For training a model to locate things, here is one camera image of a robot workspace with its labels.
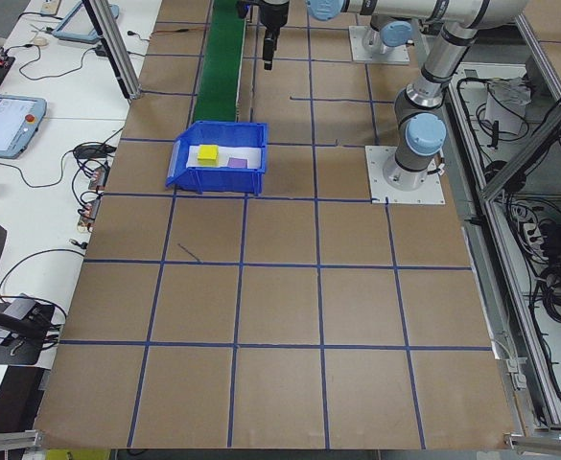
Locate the blue plastic storage bin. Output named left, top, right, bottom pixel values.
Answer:
left=165, top=120, right=270, bottom=196

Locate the white foam pad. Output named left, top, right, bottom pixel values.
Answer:
left=186, top=143, right=265, bottom=172

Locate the small circuit board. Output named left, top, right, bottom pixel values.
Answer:
left=76, top=195, right=103, bottom=230
left=89, top=165, right=112, bottom=194

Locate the yellow foam block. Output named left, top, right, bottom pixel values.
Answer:
left=197, top=144, right=221, bottom=168

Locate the V-shaped metal bar frame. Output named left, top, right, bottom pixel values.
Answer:
left=440, top=0, right=561, bottom=435

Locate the black electronics board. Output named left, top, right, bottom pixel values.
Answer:
left=0, top=53, right=17, bottom=90

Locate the black cable hub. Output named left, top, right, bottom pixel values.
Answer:
left=72, top=143, right=118, bottom=162

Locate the white power strip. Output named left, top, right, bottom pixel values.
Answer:
left=509, top=205, right=549, bottom=260

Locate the white container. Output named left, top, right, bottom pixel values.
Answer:
left=483, top=79, right=533, bottom=135

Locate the grey small box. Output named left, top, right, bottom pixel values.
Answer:
left=7, top=294, right=46, bottom=323

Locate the white side desk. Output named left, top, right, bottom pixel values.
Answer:
left=0, top=0, right=164, bottom=437

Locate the aluminium profile bar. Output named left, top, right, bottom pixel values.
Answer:
left=503, top=430, right=561, bottom=456
left=0, top=429, right=41, bottom=454

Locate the black stand base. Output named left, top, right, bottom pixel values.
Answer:
left=0, top=300, right=57, bottom=368

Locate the aluminium upright post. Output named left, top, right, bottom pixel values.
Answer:
left=82, top=0, right=142, bottom=101

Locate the light blue teach pendant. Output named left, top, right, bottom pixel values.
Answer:
left=51, top=0, right=121, bottom=43
left=0, top=94, right=49, bottom=160

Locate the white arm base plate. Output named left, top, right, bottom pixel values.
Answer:
left=364, top=145, right=447, bottom=206
left=348, top=24, right=411, bottom=63

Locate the green conveyor belt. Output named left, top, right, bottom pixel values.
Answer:
left=192, top=0, right=248, bottom=124

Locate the red and black wire pair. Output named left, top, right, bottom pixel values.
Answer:
left=151, top=27, right=213, bottom=38

